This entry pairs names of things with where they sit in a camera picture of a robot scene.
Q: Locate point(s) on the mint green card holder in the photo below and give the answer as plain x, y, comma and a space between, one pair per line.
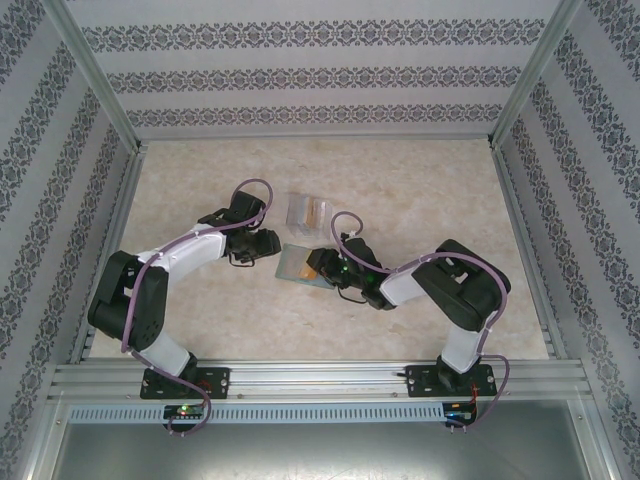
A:
290, 262

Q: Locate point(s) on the clear acrylic card stand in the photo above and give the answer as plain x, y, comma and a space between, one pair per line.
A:
297, 215

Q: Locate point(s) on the orange plastic card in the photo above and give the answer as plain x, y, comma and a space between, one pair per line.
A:
308, 273

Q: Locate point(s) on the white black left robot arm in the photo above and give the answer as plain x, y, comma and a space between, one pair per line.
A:
195, 250

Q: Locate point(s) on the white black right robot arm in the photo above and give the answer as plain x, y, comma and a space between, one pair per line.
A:
400, 285

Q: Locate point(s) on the grey metal panel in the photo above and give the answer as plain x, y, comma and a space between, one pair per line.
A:
320, 450

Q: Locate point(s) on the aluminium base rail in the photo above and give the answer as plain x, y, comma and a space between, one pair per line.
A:
320, 380

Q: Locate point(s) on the aluminium back rail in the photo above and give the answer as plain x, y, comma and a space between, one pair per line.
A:
315, 137

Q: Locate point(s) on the aluminium side rail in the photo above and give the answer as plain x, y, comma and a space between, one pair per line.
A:
122, 200

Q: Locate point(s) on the aluminium frame post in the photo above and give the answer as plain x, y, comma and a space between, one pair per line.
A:
535, 75
95, 75

